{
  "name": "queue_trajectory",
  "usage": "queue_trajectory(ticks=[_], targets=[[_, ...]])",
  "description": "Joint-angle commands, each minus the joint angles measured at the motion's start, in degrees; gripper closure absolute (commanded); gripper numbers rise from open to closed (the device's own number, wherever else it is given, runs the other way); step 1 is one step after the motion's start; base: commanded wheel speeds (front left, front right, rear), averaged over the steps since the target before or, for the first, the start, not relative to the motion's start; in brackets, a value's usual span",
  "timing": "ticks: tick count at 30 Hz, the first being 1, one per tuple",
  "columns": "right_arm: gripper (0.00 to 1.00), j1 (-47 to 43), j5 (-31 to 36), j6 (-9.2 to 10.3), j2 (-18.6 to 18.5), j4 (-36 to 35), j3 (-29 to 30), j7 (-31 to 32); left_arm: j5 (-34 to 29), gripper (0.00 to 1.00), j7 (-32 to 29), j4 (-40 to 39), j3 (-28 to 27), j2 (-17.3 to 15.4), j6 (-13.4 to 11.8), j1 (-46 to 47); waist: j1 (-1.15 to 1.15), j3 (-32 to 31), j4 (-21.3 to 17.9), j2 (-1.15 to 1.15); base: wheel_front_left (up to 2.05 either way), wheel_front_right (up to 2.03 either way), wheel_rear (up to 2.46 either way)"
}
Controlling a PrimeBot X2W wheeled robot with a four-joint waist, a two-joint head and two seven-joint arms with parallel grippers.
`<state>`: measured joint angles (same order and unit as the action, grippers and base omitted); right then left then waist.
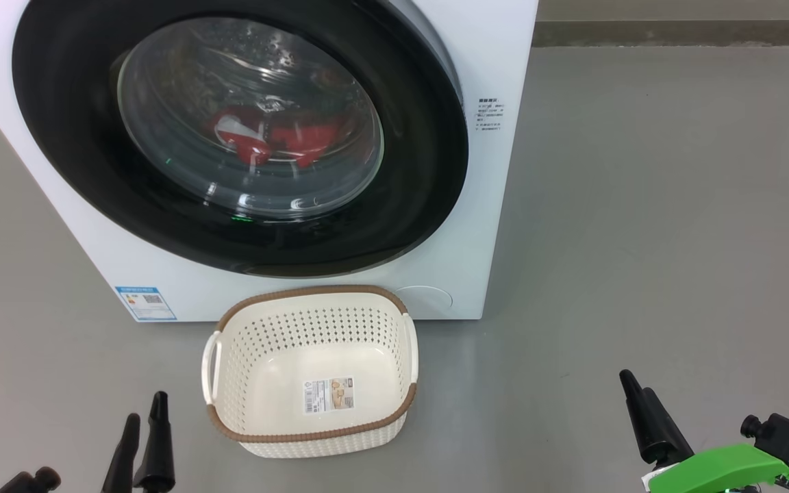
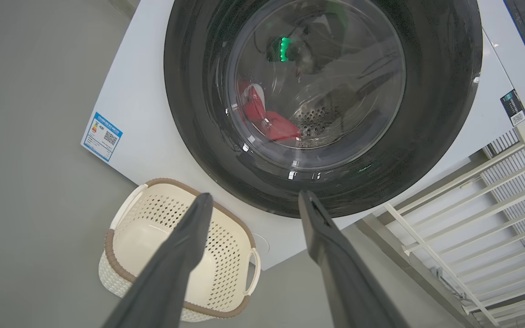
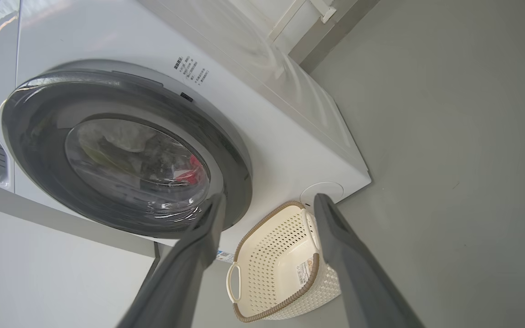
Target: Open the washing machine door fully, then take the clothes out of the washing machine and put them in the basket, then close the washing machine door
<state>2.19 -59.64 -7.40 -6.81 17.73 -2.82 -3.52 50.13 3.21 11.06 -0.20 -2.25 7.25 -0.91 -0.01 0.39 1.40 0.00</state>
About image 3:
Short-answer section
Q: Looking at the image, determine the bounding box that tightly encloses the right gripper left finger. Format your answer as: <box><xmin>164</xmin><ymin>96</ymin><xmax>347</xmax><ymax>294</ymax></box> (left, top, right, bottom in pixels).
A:
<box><xmin>117</xmin><ymin>193</ymin><xmax>227</xmax><ymax>328</ymax></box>

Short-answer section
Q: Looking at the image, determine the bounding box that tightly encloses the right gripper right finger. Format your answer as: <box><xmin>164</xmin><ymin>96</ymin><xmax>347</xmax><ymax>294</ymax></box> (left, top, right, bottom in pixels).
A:
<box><xmin>313</xmin><ymin>193</ymin><xmax>425</xmax><ymax>328</ymax></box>

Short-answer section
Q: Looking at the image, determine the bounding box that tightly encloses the red garment with white stripes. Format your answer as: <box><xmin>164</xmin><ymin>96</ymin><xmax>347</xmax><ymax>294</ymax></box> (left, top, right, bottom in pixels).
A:
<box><xmin>178</xmin><ymin>154</ymin><xmax>208</xmax><ymax>185</ymax></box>

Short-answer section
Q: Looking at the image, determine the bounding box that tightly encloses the black washing machine door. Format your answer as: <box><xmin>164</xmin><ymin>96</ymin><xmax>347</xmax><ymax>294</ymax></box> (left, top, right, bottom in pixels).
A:
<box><xmin>1</xmin><ymin>59</ymin><xmax>253</xmax><ymax>239</ymax></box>

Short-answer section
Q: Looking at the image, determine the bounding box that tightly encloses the cream perforated laundry basket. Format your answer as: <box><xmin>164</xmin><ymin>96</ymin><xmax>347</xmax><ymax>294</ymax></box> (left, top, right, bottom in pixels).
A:
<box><xmin>226</xmin><ymin>201</ymin><xmax>341</xmax><ymax>323</ymax></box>

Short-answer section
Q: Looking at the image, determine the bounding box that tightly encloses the white front-load washing machine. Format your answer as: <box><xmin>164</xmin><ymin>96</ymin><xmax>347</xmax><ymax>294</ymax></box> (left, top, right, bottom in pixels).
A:
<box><xmin>0</xmin><ymin>0</ymin><xmax>372</xmax><ymax>267</ymax></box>

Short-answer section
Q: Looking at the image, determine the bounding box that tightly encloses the paper label sticker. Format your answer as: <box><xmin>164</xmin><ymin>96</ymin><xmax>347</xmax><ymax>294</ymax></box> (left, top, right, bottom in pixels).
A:
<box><xmin>296</xmin><ymin>258</ymin><xmax>314</xmax><ymax>287</ymax></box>

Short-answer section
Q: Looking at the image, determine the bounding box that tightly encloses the pale crumpled cloth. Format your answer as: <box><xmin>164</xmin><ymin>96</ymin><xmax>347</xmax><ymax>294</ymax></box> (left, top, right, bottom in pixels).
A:
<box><xmin>77</xmin><ymin>121</ymin><xmax>154</xmax><ymax>153</ymax></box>

